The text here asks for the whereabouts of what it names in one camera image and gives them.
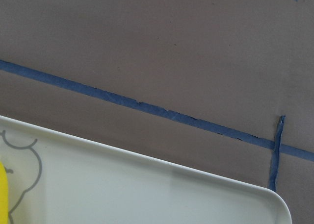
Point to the white rectangular bear tray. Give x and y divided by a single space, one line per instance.
56 178

